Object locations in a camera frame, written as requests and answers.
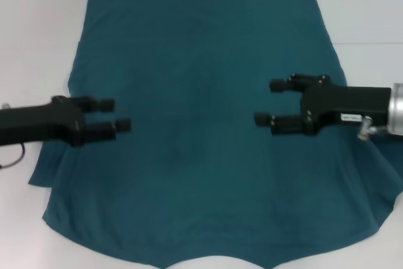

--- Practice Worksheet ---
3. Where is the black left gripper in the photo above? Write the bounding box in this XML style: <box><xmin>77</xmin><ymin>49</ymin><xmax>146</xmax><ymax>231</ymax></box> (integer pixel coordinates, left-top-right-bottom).
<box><xmin>0</xmin><ymin>96</ymin><xmax>133</xmax><ymax>149</ymax></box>

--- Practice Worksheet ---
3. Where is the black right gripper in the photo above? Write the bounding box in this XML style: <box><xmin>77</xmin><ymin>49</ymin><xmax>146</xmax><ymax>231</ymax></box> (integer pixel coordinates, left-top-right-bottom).
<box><xmin>254</xmin><ymin>73</ymin><xmax>392</xmax><ymax>138</ymax></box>

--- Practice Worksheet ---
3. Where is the teal blue shirt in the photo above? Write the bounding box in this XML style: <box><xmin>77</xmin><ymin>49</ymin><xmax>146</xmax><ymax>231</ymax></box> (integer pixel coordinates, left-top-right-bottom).
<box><xmin>27</xmin><ymin>0</ymin><xmax>403</xmax><ymax>269</ymax></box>

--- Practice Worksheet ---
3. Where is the clear cable plug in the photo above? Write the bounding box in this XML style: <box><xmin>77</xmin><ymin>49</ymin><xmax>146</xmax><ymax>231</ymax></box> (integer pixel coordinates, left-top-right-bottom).
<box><xmin>358</xmin><ymin>117</ymin><xmax>378</xmax><ymax>140</ymax></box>

